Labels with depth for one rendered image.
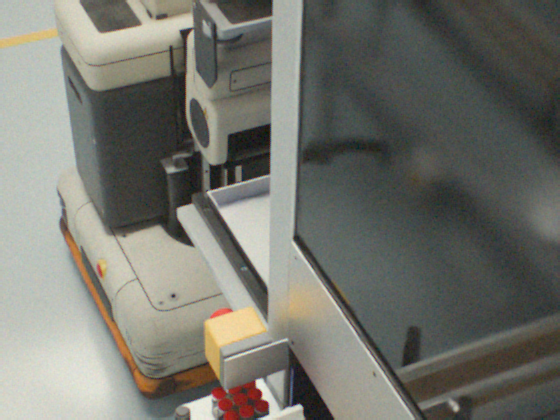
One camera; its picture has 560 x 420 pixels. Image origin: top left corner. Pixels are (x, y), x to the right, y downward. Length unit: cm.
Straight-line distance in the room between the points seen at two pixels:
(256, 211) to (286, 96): 66
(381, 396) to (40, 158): 233
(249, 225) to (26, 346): 116
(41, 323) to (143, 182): 51
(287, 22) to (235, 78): 106
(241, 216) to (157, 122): 74
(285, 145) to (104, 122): 127
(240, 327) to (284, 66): 41
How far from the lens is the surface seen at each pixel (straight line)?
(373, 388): 133
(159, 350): 263
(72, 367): 292
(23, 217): 333
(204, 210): 194
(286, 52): 129
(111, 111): 259
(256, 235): 192
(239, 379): 157
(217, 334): 156
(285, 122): 134
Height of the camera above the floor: 218
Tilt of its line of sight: 43 degrees down
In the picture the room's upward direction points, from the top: 3 degrees clockwise
